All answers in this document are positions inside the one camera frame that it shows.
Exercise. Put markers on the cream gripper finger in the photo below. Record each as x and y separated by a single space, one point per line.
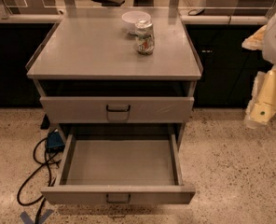
255 41
262 107

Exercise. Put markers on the crushed 7up can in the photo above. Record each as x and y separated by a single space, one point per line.
144 37

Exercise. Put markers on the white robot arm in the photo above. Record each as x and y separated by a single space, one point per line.
269 41

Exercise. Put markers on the grey metal drawer cabinet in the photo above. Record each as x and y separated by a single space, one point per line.
91 55

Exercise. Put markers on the open grey middle drawer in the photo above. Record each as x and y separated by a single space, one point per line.
134 170

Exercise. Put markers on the closed grey top drawer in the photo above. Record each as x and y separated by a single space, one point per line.
117 109

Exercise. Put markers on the white ceramic bowl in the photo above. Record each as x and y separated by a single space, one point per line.
130 18

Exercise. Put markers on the black office chair seat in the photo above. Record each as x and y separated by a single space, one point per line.
110 3

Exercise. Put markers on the blue power adapter box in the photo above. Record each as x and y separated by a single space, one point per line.
54 143

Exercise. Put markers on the blue tape floor marker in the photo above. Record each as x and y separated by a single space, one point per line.
25 218

